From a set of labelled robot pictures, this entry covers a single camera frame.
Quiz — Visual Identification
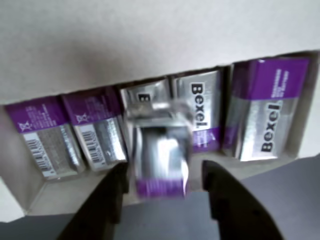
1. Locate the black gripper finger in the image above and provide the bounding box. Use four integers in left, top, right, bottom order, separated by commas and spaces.
56, 163, 130, 240
201, 159, 285, 240

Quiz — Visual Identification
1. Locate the purple silver Bexel battery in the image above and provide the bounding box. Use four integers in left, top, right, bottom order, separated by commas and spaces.
171, 69, 226, 154
61, 87, 129, 172
4, 96, 87, 180
221, 57, 313, 162
119, 79, 174, 118
126, 99, 195, 201

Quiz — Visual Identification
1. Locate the white cardboard box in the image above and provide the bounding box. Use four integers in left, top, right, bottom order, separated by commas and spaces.
0, 0, 320, 223

